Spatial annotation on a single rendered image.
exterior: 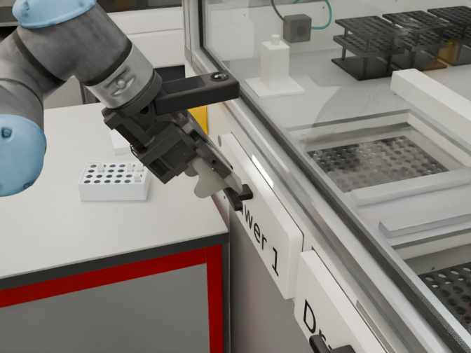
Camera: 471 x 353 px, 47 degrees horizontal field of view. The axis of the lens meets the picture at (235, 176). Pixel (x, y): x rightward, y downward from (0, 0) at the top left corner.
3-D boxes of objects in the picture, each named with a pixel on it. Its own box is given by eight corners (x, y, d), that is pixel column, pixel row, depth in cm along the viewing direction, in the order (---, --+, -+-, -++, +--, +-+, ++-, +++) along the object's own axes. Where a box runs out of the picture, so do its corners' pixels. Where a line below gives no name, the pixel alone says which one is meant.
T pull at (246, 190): (235, 213, 76) (235, 205, 75) (219, 185, 82) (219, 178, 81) (258, 209, 76) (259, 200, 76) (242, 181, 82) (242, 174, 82)
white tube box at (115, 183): (80, 201, 102) (77, 184, 100) (90, 177, 109) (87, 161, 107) (146, 200, 103) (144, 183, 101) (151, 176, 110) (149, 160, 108)
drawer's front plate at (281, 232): (286, 302, 72) (290, 237, 66) (221, 188, 95) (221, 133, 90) (298, 299, 73) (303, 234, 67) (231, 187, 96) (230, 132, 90)
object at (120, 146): (115, 155, 117) (113, 148, 116) (109, 137, 124) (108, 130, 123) (172, 146, 121) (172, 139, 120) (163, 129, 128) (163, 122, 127)
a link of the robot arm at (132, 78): (127, 32, 66) (139, 54, 59) (151, 59, 68) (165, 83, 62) (80, 72, 66) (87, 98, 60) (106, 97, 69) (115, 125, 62)
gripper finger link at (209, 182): (214, 211, 77) (173, 168, 73) (247, 185, 76) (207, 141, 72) (219, 223, 74) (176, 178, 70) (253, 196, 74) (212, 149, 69)
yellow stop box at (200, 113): (183, 142, 105) (181, 108, 102) (174, 127, 111) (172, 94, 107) (208, 139, 107) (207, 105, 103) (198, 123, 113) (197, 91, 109)
